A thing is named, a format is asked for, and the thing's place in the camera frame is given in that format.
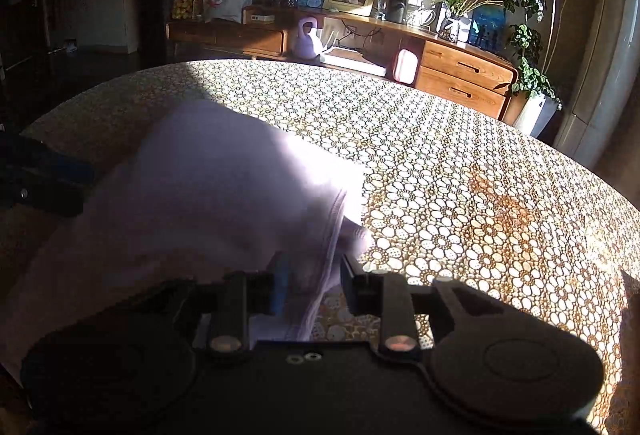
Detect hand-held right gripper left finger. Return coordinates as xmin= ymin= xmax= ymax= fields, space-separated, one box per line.
xmin=150 ymin=255 xmax=293 ymax=356

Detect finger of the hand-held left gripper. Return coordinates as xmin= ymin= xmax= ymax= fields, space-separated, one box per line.
xmin=0 ymin=182 xmax=85 ymax=218
xmin=0 ymin=130 xmax=96 ymax=188

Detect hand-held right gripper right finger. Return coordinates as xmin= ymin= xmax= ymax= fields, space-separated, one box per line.
xmin=340 ymin=254 xmax=506 ymax=356

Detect lilac sweatshirt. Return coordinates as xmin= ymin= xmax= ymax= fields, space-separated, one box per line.
xmin=0 ymin=99 xmax=373 ymax=366

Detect lace tablecloth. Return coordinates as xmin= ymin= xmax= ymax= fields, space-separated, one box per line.
xmin=20 ymin=59 xmax=640 ymax=435

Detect tall black cabinet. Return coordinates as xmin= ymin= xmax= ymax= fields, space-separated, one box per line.
xmin=137 ymin=0 xmax=198 ymax=61

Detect white flat box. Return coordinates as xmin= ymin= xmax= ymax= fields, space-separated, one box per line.
xmin=325 ymin=48 xmax=388 ymax=77

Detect white pink heater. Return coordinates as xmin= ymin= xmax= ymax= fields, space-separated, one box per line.
xmin=393 ymin=49 xmax=418 ymax=83

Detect white shopping bag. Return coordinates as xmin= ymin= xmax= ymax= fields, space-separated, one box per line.
xmin=201 ymin=0 xmax=253 ymax=23

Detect wooden television console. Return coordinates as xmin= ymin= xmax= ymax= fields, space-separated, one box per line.
xmin=166 ymin=8 xmax=518 ymax=126

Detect lilac kettlebell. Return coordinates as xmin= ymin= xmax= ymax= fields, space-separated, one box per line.
xmin=294 ymin=16 xmax=323 ymax=60

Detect tall green houseplant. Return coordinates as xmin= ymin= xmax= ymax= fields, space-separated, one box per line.
xmin=495 ymin=0 xmax=593 ymax=111

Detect grassy plant in vase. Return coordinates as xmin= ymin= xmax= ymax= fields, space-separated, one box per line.
xmin=417 ymin=0 xmax=501 ymax=43

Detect white standing air conditioner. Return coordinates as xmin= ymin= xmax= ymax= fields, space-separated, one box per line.
xmin=555 ymin=0 xmax=640 ymax=171

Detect pale blue cabinet wall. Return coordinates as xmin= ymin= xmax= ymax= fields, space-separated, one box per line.
xmin=75 ymin=0 xmax=141 ymax=55

